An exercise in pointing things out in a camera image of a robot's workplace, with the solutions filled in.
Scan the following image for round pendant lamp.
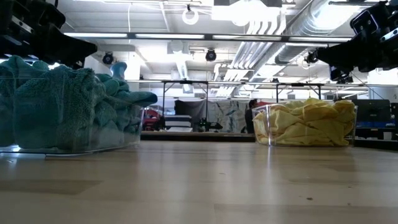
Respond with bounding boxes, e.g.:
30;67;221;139
181;3;200;26

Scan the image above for teal microfiber towel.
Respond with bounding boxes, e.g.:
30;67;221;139
0;55;108;149
95;73;131;103

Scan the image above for stacked white black boxes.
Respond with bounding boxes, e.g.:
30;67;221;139
164;114;193;133

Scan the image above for yellow microfiber towel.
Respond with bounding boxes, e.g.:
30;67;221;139
253;107;351;147
267;98;357;131

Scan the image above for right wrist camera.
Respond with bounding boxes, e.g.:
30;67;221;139
349;9;379;35

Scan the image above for clear plastic basket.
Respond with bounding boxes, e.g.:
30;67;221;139
251;101;358;147
0;73;144;155

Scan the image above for pale blue spray bottle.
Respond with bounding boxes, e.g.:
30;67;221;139
110;61;128;82

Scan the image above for light blue microfiber towel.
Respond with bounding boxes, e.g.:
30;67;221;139
102;90;159;147

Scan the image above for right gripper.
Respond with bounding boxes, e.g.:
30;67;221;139
315;0;398;73

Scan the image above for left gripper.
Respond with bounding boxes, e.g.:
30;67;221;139
0;0;98;68

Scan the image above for patterned sheet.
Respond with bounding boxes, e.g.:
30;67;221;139
206;100;249;134

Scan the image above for red machine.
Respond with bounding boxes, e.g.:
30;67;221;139
142;107;164;132

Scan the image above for black cabinet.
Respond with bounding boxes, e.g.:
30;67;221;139
351;98;392;124

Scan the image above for dark hanging cloth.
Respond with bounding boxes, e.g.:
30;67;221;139
173;98;208;124

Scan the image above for black device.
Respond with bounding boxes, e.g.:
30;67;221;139
198;117;224;133

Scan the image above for long ceiling light bar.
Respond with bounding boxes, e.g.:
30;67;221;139
63;32;353;43

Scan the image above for blue bench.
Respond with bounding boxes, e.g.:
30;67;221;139
355;120;398;129

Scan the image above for person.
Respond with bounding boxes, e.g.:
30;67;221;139
244;98;259;134

